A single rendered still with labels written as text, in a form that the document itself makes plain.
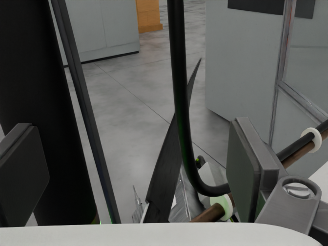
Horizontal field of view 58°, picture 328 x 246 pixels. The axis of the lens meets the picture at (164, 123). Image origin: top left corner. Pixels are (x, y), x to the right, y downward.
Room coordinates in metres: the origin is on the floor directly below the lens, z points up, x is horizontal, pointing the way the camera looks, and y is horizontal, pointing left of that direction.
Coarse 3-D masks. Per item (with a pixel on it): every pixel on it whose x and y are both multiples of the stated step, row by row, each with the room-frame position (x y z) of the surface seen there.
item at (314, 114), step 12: (288, 0) 1.41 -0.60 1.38; (288, 12) 1.41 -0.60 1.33; (288, 24) 1.41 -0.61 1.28; (276, 72) 1.44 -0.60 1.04; (276, 84) 1.42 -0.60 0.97; (276, 96) 1.41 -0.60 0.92; (288, 96) 1.28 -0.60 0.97; (300, 96) 1.21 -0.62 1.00; (300, 108) 1.16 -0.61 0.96; (312, 108) 1.08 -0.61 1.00; (324, 120) 0.98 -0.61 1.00
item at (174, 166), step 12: (192, 84) 0.46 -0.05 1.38; (168, 132) 0.36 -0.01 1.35; (168, 144) 0.37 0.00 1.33; (168, 156) 0.38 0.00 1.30; (180, 156) 0.45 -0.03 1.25; (156, 168) 0.33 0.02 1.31; (168, 168) 0.38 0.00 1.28; (180, 168) 0.44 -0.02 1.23; (156, 180) 0.33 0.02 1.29; (168, 180) 0.38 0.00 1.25; (156, 192) 0.33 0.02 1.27; (168, 192) 0.37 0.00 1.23; (156, 204) 0.33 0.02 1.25; (168, 204) 0.36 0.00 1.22; (168, 216) 0.35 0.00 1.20
